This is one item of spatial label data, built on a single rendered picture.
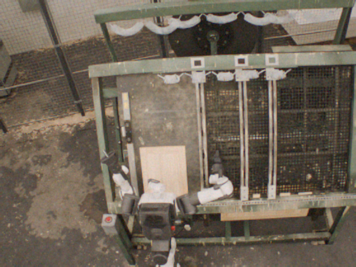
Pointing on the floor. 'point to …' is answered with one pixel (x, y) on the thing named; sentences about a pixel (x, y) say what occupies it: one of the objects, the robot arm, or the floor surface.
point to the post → (124, 249)
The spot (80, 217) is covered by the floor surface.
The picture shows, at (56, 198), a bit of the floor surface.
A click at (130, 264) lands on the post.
